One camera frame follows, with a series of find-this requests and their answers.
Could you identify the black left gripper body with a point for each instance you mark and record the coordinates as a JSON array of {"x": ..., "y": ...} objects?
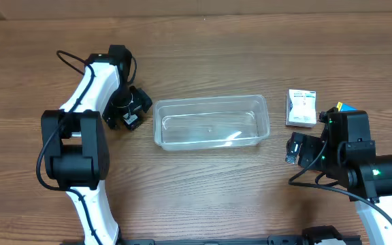
[{"x": 128, "y": 113}]

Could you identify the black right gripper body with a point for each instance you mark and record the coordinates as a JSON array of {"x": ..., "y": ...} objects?
[{"x": 305, "y": 152}]

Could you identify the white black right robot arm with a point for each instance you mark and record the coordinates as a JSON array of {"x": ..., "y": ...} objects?
[{"x": 344, "y": 160}]

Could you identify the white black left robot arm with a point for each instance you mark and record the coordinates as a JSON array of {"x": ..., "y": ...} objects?
[{"x": 75, "y": 158}]

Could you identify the clear plastic container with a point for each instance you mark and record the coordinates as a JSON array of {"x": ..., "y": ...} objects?
[{"x": 210, "y": 122}]

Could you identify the white medicine box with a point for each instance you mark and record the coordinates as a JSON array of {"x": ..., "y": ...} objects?
[{"x": 300, "y": 108}]

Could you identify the blue cough drops box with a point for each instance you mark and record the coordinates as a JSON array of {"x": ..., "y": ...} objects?
[{"x": 342, "y": 107}]

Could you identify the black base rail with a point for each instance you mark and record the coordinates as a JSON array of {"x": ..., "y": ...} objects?
[{"x": 321, "y": 235}]

